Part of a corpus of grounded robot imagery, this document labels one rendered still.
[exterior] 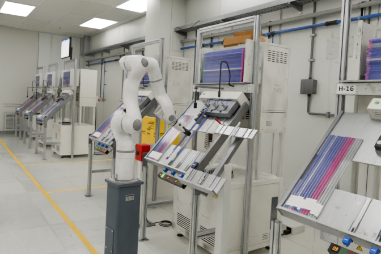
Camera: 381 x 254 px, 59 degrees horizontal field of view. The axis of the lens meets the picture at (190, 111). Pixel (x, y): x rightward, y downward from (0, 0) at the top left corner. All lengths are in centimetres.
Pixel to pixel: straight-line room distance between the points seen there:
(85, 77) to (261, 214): 486
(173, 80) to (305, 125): 159
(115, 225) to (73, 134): 473
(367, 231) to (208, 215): 144
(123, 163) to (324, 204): 118
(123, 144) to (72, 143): 472
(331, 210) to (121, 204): 120
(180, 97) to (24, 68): 741
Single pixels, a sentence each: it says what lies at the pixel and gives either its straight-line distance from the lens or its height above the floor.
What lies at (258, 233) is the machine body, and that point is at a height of 18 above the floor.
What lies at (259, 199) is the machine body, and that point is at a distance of 286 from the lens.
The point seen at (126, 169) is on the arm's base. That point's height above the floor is 78.
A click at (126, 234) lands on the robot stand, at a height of 38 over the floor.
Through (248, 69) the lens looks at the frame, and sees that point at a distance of 259.
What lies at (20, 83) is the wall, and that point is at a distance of 1078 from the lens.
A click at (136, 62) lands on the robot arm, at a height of 145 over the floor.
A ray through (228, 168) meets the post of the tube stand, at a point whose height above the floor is 82.
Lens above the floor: 124
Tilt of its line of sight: 2 degrees down
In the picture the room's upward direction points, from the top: 3 degrees clockwise
